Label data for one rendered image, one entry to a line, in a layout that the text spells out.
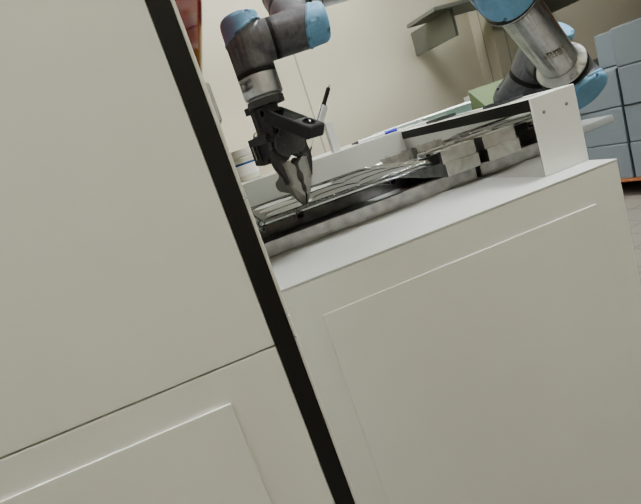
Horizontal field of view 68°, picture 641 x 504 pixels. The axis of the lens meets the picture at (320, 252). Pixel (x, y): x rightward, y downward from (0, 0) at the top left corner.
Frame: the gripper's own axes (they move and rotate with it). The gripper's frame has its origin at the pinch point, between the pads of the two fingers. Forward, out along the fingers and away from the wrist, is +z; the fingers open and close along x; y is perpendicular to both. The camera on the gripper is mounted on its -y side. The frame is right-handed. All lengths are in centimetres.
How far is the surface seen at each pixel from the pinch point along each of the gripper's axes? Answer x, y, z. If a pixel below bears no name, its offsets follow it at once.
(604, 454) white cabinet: -18, -37, 62
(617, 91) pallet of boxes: -299, 28, 20
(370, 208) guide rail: -13.0, -3.4, 7.1
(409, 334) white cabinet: 8.0, -22.9, 23.7
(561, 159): -28.8, -36.4, 7.3
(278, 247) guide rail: 5.3, 7.0, 8.0
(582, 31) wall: -576, 127, -33
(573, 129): -32.0, -38.2, 3.0
